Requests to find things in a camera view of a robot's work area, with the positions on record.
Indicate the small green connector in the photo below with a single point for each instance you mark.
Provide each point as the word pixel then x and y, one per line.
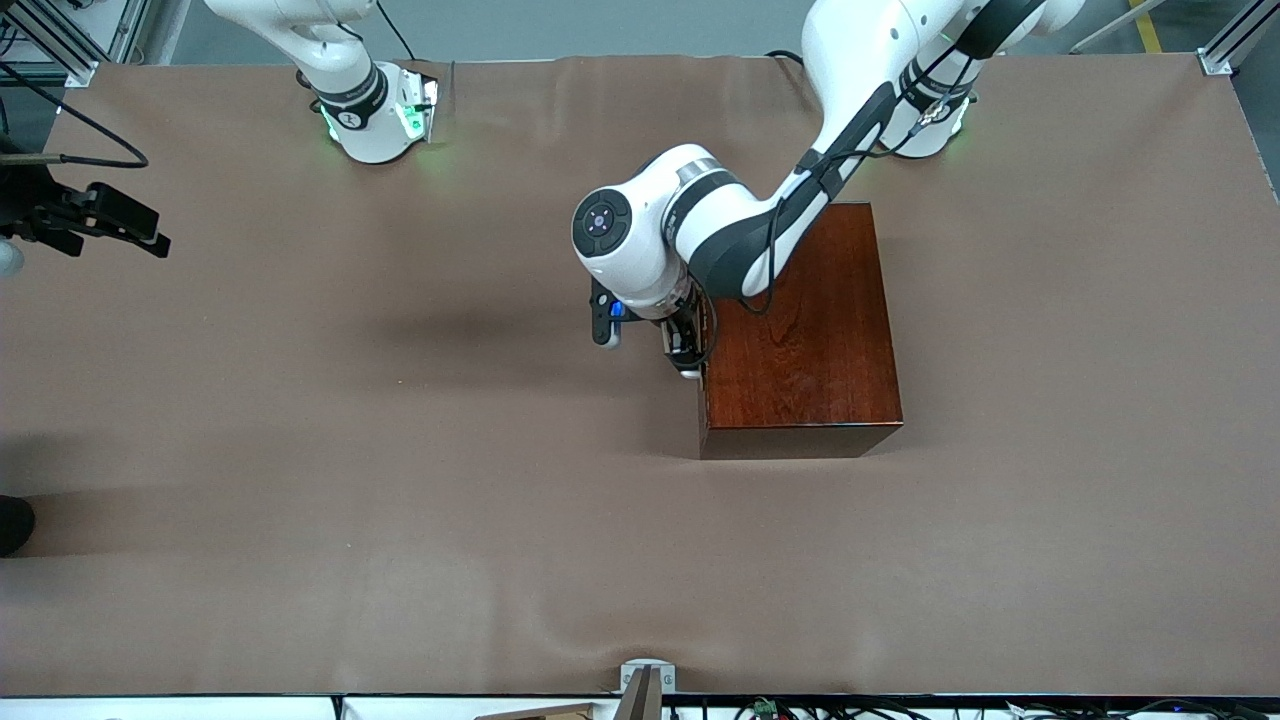
pixel 766 708

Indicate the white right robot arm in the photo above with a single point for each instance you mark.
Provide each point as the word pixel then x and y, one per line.
pixel 365 120

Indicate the large table cover cloth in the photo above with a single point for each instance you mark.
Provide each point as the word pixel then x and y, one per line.
pixel 400 500

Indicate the black round object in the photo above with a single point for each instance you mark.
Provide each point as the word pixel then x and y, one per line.
pixel 12 525

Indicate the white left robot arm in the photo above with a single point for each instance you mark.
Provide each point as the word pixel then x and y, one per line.
pixel 640 260

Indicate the grey upright post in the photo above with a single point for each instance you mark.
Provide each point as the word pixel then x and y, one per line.
pixel 640 700

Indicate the light wooden board piece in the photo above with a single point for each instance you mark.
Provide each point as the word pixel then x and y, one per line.
pixel 550 713

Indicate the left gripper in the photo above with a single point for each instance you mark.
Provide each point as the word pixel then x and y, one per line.
pixel 683 333

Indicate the dark wooden drawer box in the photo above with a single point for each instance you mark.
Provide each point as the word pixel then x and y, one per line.
pixel 820 380

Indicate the grey metal table bracket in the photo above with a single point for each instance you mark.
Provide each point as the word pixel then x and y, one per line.
pixel 668 680

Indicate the single aluminium profile bar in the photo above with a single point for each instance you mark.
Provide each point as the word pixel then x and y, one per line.
pixel 1225 50

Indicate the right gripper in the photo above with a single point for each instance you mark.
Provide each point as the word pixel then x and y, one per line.
pixel 30 213

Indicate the aluminium frame with black struts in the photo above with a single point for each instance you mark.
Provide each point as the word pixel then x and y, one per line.
pixel 80 68

